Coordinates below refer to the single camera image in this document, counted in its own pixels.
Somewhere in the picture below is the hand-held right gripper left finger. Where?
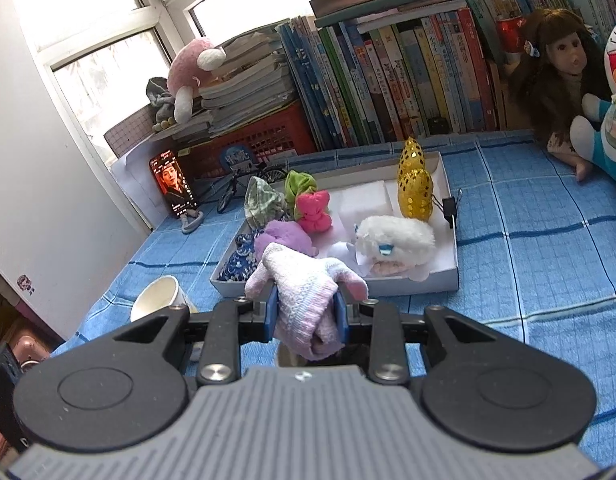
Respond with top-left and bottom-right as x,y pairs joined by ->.
112,285 -> 279,386

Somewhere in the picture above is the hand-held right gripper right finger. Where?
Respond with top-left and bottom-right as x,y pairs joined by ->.
333,285 -> 490,385

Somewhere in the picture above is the white and pink sock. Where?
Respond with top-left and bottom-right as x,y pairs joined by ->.
244,242 -> 369,361

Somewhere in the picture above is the blue floral pouch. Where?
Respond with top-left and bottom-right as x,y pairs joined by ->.
219,232 -> 261,283

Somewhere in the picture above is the purple plush toy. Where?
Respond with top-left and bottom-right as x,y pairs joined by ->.
253,220 -> 316,261

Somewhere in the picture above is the white shallow box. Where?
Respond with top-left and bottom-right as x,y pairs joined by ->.
209,151 -> 459,298

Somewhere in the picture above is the white fluffy plush toy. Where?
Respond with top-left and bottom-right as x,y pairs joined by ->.
353,215 -> 436,268

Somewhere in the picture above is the light green patterned cloth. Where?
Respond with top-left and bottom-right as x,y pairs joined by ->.
244,176 -> 289,231

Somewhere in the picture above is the white foam block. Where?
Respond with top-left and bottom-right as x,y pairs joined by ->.
338,180 -> 393,233

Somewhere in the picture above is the green mesh cloth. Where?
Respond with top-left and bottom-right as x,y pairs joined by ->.
284,170 -> 316,206

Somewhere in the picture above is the gold perforated ornament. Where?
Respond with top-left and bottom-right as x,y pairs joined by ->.
398,137 -> 435,222

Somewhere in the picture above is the scribbled paper cup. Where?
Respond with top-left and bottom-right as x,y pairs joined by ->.
130,275 -> 199,323

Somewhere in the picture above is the toy bicycle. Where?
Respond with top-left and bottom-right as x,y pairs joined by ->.
217,162 -> 289,213

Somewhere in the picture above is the black binder clip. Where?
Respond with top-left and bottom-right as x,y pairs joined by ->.
440,190 -> 461,231

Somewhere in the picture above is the blue round sign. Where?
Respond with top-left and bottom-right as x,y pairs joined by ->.
220,146 -> 253,171

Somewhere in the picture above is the smartphone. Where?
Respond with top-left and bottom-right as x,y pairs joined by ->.
148,149 -> 199,220

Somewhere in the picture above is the red plastic basket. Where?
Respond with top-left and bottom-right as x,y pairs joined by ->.
175,100 -> 319,181

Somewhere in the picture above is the white paper sheet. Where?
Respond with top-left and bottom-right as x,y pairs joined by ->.
110,152 -> 163,231

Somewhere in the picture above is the blue checked tablecloth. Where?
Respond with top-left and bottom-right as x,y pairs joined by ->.
52,130 -> 616,480

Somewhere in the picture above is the grid board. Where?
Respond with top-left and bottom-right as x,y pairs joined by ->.
104,112 -> 159,158

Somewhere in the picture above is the stack of magazines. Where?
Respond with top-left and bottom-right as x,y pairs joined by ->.
152,27 -> 299,141

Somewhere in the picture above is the row of colourful books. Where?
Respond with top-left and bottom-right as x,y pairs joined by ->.
275,0 -> 614,152

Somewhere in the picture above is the grey fabric bundle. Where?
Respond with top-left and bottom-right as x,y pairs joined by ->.
146,76 -> 173,121

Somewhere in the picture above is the pink and white plush toy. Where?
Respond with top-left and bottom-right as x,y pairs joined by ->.
167,36 -> 227,123

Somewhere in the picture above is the blue cat plush toy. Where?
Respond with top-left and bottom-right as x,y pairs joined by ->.
570,15 -> 616,186

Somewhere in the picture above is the red can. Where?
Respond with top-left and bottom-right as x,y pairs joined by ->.
495,15 -> 526,53

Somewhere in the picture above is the brown haired doll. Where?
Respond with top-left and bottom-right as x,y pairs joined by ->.
508,7 -> 609,182

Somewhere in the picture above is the white window frame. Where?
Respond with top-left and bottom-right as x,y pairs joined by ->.
18,0 -> 309,126

